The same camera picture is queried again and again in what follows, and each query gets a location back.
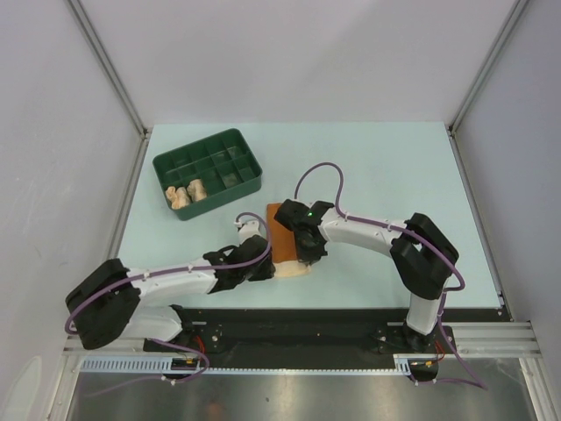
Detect green compartment tray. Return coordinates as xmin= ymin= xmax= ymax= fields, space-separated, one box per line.
xmin=153 ymin=128 xmax=263 ymax=221

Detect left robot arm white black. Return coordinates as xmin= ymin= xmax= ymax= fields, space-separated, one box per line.
xmin=64 ymin=234 xmax=274 ymax=351

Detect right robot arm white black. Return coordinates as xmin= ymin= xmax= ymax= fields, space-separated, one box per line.
xmin=273 ymin=199 xmax=459 ymax=352

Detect peach boxer underwear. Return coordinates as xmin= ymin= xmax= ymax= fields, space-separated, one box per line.
xmin=165 ymin=186 xmax=191 ymax=211

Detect purple cable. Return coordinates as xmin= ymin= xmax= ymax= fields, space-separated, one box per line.
xmin=293 ymin=161 xmax=487 ymax=391
xmin=65 ymin=211 xmax=273 ymax=337

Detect aluminium frame post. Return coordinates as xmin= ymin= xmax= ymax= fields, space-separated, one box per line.
xmin=64 ymin=0 xmax=148 ymax=139
xmin=447 ymin=0 xmax=532 ymax=136

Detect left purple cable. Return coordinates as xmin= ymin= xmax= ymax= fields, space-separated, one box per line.
xmin=65 ymin=211 xmax=273 ymax=337

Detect left aluminium frame post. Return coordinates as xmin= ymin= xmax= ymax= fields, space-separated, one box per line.
xmin=64 ymin=0 xmax=148 ymax=139

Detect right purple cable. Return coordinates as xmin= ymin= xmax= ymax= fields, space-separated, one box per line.
xmin=293 ymin=161 xmax=487 ymax=391

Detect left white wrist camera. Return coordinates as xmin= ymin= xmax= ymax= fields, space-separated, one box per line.
xmin=235 ymin=219 xmax=262 ymax=244

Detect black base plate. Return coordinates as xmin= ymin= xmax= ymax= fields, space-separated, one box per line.
xmin=144 ymin=306 xmax=457 ymax=372

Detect beige navy-trimmed underwear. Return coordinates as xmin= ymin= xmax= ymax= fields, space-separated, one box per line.
xmin=186 ymin=179 xmax=208 ymax=203

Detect white slotted cable duct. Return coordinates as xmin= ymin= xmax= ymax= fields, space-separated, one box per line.
xmin=82 ymin=353 xmax=435 ymax=377

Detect orange brown underwear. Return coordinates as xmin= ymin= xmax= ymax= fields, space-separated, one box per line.
xmin=266 ymin=203 xmax=311 ymax=279

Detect right aluminium frame post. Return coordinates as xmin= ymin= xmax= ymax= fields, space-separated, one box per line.
xmin=447 ymin=0 xmax=532 ymax=136

